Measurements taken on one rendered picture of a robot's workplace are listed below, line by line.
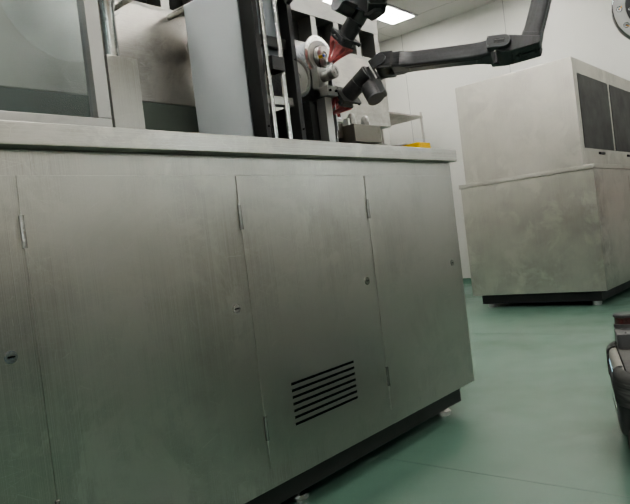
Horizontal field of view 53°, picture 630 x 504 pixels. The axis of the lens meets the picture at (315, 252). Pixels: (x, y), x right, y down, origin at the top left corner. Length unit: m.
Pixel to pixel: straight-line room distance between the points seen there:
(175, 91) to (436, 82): 5.23
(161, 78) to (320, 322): 0.98
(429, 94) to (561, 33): 1.46
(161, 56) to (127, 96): 0.48
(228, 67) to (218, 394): 1.01
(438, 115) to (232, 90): 5.28
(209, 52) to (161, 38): 0.21
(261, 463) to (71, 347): 0.53
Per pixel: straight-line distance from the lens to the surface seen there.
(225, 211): 1.41
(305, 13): 2.78
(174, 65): 2.20
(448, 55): 2.08
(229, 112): 1.97
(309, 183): 1.63
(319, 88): 2.11
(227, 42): 2.00
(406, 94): 7.35
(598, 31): 6.58
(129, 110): 1.72
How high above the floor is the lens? 0.65
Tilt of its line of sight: 1 degrees down
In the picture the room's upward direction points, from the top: 7 degrees counter-clockwise
